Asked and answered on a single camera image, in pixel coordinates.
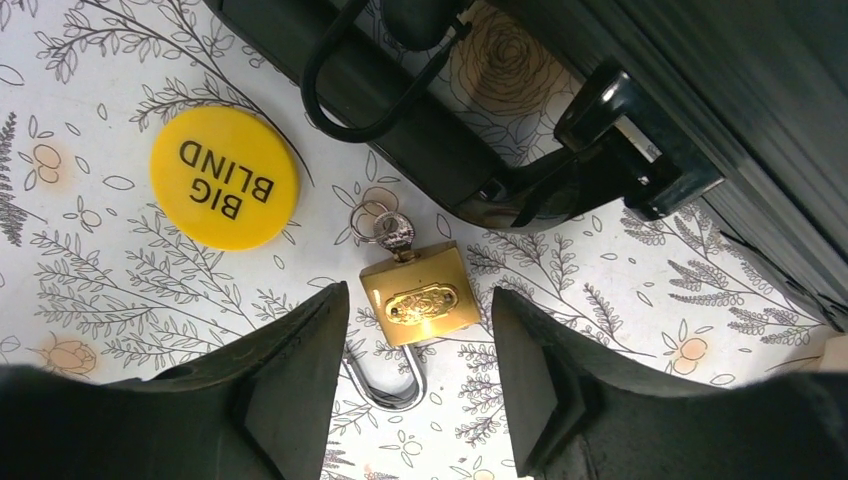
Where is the yellow big blind chip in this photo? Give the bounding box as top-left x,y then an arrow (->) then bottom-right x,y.
149,106 -> 301,251

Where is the brass padlock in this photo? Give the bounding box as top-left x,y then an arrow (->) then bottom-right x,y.
342,200 -> 482,413

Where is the dark green carrying case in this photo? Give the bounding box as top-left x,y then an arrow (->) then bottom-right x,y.
209,1 -> 847,332

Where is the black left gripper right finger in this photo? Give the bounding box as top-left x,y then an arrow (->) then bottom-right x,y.
491,288 -> 847,479

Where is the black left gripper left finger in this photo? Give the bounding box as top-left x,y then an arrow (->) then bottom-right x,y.
1,282 -> 349,479

